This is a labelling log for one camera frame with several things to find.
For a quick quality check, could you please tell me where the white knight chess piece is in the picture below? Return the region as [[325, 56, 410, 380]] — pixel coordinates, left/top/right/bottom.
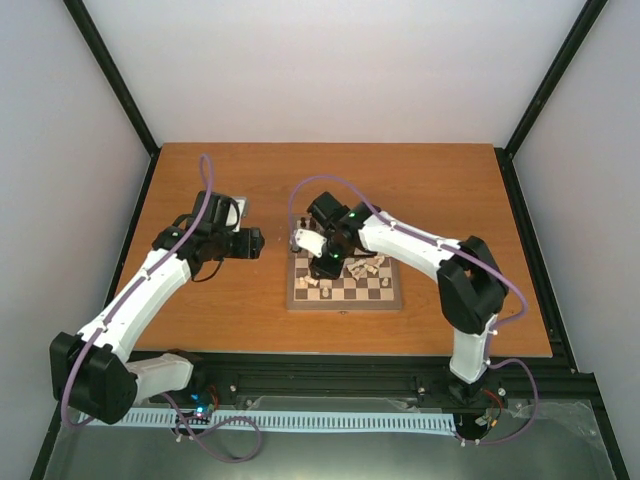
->
[[303, 275, 319, 287]]

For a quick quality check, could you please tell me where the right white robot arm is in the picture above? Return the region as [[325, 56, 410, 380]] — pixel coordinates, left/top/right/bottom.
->
[[291, 192, 509, 385]]

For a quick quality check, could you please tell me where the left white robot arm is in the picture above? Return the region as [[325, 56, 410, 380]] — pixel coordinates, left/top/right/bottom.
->
[[49, 191, 264, 425]]

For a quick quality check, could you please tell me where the pile of white pieces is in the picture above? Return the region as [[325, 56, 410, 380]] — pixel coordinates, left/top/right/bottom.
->
[[346, 255, 386, 280]]

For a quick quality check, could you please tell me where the wooden chess board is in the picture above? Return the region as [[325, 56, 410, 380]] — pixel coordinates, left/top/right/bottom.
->
[[285, 212, 404, 313]]

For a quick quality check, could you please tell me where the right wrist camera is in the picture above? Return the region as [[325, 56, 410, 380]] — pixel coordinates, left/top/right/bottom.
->
[[293, 228, 327, 258]]

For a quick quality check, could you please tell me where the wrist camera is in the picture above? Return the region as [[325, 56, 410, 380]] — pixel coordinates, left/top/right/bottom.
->
[[293, 228, 327, 258], [225, 197, 249, 232]]

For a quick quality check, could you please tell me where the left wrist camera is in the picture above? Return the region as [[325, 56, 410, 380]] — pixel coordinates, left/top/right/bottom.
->
[[225, 197, 249, 232]]

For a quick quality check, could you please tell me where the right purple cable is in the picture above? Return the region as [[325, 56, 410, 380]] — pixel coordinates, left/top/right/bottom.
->
[[287, 174, 541, 446]]

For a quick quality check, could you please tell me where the purple cable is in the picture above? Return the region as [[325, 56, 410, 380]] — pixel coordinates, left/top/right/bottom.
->
[[59, 152, 217, 429], [287, 174, 541, 446]]

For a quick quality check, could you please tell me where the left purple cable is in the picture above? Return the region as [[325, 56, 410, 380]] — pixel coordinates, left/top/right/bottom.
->
[[59, 152, 217, 429]]

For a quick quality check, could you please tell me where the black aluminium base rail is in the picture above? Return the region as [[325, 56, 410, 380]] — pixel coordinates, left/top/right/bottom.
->
[[169, 353, 600, 408]]

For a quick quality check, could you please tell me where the light blue cable duct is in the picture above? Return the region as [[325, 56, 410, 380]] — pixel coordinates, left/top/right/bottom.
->
[[119, 405, 457, 434]]

